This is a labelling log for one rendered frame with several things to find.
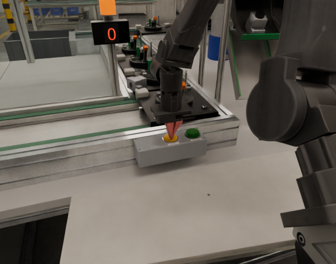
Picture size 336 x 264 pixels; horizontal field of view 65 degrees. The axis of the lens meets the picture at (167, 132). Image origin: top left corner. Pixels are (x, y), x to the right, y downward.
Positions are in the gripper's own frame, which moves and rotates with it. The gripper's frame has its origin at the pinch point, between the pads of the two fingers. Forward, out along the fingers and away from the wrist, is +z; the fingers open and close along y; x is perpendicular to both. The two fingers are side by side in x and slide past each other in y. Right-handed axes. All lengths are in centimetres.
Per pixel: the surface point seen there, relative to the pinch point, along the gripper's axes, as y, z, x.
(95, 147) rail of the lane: 21.2, 2.7, -4.4
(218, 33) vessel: -64, -6, -98
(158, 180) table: 5.3, 11.6, 4.7
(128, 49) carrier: -5, -2, -94
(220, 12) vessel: -64, -19, -98
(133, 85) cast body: 3.5, -2.7, -35.6
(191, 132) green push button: -6.6, 0.2, -0.3
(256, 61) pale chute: -40.6, -12.2, -22.1
